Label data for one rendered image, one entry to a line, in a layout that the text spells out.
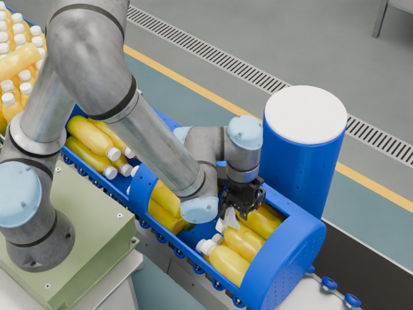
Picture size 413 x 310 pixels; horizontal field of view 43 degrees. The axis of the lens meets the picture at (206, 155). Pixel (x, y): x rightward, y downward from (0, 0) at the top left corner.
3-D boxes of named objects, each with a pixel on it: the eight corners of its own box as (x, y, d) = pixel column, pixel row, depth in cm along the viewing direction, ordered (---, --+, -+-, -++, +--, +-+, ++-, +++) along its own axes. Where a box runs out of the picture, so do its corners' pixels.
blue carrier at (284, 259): (260, 330, 140) (257, 293, 117) (59, 161, 179) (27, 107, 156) (323, 254, 150) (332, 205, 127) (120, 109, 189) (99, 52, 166)
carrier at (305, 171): (324, 254, 243) (284, 212, 258) (365, 122, 177) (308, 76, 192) (276, 286, 233) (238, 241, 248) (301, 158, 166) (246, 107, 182)
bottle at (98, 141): (78, 109, 165) (118, 139, 157) (86, 122, 171) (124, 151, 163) (62, 124, 163) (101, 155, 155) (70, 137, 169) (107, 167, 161)
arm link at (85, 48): (85, 49, 68) (234, 219, 104) (94, -3, 75) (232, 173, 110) (16, 77, 72) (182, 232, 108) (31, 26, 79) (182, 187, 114)
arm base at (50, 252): (32, 285, 114) (17, 266, 106) (-4, 242, 121) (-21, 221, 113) (88, 240, 120) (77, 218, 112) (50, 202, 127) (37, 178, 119)
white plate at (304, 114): (364, 119, 176) (364, 122, 177) (308, 74, 191) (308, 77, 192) (302, 155, 166) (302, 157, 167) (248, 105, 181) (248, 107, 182)
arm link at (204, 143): (171, 160, 106) (225, 160, 106) (172, 118, 113) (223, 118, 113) (173, 182, 112) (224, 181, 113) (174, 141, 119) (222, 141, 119)
